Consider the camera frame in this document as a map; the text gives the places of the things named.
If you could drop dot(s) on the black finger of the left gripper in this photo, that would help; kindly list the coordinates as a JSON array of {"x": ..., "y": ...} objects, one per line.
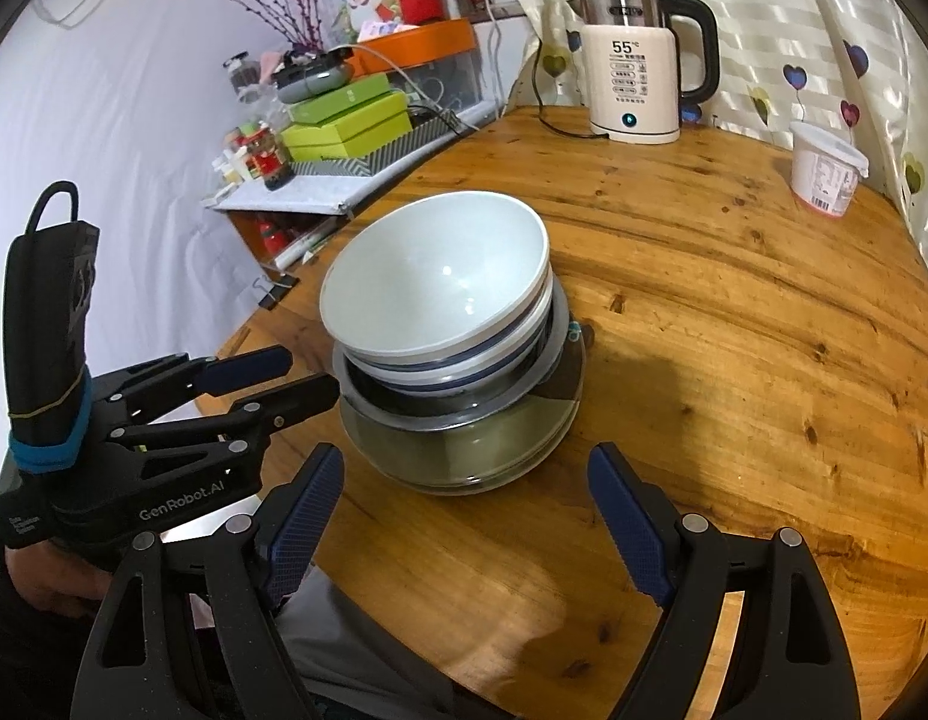
[
  {"x": 250, "y": 419},
  {"x": 176, "y": 379}
]

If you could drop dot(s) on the large white bowl blue stripe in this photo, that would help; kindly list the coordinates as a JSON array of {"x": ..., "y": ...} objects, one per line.
[{"x": 496, "y": 355}]

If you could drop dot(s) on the heart pattern curtain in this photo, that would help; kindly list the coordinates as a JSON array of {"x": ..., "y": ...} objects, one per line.
[{"x": 857, "y": 67}]

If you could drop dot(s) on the red label jar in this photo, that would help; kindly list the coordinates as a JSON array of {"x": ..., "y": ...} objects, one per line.
[{"x": 270, "y": 158}]

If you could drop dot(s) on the person's left hand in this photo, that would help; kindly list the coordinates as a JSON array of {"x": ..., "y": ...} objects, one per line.
[{"x": 56, "y": 581}]

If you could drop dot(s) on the orange lid storage box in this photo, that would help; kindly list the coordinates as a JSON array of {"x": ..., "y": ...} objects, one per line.
[{"x": 438, "y": 61}]

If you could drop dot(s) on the dark green gift box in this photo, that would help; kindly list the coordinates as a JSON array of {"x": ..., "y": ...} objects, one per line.
[{"x": 316, "y": 111}]

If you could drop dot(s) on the grey plate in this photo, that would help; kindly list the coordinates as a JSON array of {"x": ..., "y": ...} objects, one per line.
[{"x": 486, "y": 454}]

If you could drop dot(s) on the grey glasses case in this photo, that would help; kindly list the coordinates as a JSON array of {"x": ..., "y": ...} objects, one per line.
[{"x": 298, "y": 83}]

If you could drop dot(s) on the chevron pattern tray box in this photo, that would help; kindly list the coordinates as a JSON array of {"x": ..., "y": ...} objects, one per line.
[{"x": 430, "y": 133}]

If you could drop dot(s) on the white side shelf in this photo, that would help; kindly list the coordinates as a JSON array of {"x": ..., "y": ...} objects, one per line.
[{"x": 326, "y": 195}]

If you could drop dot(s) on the lime green gift box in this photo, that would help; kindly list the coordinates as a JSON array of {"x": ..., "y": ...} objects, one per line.
[{"x": 352, "y": 134}]

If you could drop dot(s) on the stainless steel bowl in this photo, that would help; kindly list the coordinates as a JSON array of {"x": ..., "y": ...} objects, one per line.
[{"x": 463, "y": 403}]

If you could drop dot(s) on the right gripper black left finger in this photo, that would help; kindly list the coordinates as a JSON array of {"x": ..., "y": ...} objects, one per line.
[{"x": 188, "y": 629}]

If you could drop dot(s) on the white plastic tub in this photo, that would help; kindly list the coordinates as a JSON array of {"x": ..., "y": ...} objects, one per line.
[{"x": 825, "y": 170}]

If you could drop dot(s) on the white electric kettle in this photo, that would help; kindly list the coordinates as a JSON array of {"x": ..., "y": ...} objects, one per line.
[{"x": 633, "y": 66}]

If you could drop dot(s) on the small white bowl blue stripe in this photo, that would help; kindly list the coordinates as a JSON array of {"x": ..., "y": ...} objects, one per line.
[{"x": 435, "y": 277}]

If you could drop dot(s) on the black binder clip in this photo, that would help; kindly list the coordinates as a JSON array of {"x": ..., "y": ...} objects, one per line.
[{"x": 273, "y": 292}]

